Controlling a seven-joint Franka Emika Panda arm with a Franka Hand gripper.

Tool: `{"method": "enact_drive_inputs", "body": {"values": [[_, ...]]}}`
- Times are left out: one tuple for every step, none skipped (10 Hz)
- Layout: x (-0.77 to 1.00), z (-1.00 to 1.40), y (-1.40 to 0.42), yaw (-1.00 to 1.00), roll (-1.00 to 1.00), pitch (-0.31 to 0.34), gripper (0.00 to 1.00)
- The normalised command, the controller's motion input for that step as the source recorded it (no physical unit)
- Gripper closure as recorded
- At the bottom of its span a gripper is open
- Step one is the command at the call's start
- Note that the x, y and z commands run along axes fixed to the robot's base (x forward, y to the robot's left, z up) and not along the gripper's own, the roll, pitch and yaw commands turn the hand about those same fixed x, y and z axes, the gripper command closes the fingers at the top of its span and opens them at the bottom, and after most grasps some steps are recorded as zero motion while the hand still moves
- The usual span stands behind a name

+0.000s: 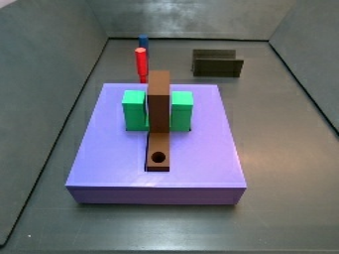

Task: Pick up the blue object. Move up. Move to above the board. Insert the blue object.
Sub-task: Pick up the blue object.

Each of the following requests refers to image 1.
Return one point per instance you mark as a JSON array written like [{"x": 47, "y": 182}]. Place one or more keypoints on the blue peg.
[{"x": 144, "y": 41}]

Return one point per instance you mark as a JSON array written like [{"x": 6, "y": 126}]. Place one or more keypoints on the purple base board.
[{"x": 206, "y": 174}]

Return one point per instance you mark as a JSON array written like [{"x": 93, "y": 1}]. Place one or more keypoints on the brown L-shaped block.
[{"x": 158, "y": 105}]

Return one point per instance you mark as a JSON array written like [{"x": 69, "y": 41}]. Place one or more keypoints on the green block right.
[{"x": 182, "y": 107}]

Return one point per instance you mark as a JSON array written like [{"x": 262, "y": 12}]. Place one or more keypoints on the green block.
[
  {"x": 134, "y": 110},
  {"x": 182, "y": 107}
]

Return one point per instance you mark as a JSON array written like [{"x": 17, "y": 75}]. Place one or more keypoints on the green block left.
[{"x": 134, "y": 110}]

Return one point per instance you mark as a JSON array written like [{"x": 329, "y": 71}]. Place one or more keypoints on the red peg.
[{"x": 142, "y": 65}]

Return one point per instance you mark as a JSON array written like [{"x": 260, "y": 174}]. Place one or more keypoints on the dark grey U-shaped bracket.
[{"x": 217, "y": 63}]

